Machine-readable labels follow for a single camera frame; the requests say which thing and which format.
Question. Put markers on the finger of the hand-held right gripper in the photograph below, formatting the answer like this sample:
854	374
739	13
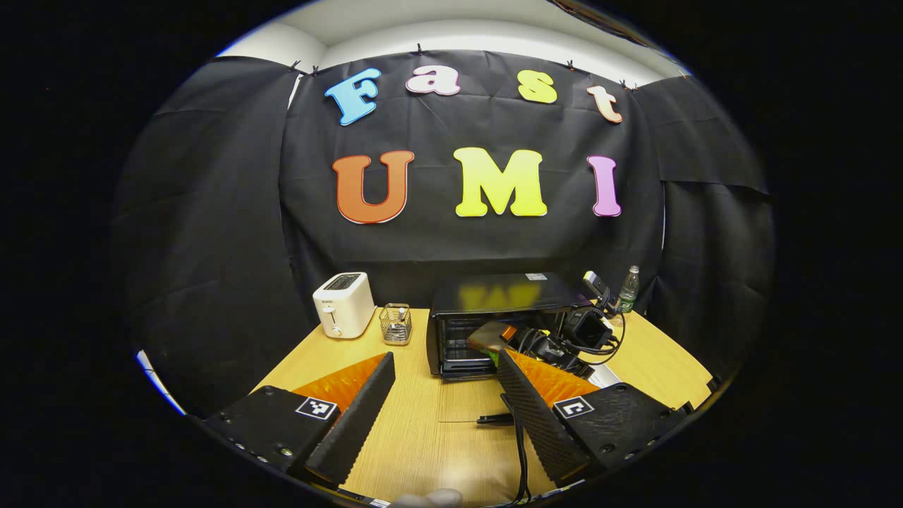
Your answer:
494	337

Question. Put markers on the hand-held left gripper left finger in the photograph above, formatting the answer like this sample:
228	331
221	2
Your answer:
353	416

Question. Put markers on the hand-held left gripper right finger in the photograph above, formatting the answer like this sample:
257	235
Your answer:
540	416

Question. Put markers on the black electric oven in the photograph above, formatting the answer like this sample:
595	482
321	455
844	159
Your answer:
494	293

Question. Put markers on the clear water bottle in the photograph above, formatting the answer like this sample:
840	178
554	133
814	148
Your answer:
628	291

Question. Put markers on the black backdrop cloth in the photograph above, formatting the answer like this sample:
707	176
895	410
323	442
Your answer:
458	247

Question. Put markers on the white toaster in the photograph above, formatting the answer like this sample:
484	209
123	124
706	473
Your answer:
343	307

